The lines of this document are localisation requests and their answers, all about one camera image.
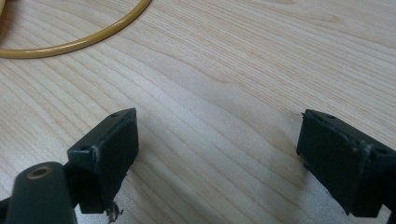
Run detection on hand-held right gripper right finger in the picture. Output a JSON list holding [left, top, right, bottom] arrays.
[[295, 108, 396, 218]]

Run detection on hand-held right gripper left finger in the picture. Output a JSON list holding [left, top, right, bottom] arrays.
[[66, 107, 140, 215]]

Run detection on yellow ring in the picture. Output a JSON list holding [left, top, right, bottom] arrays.
[[0, 0, 153, 60]]

